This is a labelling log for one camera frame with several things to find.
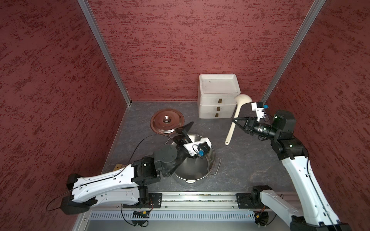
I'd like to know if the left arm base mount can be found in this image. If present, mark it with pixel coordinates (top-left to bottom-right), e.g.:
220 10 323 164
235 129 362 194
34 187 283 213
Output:
122 193 163 209

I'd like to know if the corner aluminium profile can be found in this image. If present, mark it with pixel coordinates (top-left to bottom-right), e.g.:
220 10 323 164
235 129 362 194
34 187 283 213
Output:
261 0 326 103
78 0 132 107

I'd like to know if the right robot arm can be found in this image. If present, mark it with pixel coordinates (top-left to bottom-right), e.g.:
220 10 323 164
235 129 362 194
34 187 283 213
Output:
233 110 351 231

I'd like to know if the steel pot lid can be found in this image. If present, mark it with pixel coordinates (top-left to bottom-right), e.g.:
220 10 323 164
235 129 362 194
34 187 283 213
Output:
150 108 185 135

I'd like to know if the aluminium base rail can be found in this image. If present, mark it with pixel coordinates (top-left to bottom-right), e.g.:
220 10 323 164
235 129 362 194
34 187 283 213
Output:
90 189 260 211

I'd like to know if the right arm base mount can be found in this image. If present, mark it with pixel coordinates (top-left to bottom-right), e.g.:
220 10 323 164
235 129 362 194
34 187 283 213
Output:
236 192 264 209

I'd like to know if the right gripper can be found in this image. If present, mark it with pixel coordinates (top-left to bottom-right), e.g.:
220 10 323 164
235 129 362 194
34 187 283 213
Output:
231 115 278 139

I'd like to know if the stainless steel pot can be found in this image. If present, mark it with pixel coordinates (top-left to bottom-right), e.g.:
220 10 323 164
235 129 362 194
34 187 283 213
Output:
172 134 221 187

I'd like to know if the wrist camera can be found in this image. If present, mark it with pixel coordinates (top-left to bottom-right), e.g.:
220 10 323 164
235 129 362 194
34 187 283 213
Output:
251 102 268 122
184 138 212 158

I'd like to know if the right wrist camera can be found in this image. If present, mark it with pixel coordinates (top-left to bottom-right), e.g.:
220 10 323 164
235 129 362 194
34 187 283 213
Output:
251 102 268 122

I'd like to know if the right corner aluminium profile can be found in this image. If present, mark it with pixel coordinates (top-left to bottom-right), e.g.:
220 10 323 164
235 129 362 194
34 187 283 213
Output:
261 0 326 103

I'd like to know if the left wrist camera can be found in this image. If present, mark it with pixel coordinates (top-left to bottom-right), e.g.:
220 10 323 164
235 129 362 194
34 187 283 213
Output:
184 138 212 158

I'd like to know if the left corner aluminium profile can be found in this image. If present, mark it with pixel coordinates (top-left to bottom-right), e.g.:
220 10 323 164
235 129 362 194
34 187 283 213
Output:
78 0 132 107

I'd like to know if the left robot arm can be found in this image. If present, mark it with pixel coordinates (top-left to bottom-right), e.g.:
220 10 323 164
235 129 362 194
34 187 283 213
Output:
60 122 194 215

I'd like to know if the white three-drawer box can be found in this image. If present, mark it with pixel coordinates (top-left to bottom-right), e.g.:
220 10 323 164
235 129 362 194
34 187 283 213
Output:
198 74 241 119

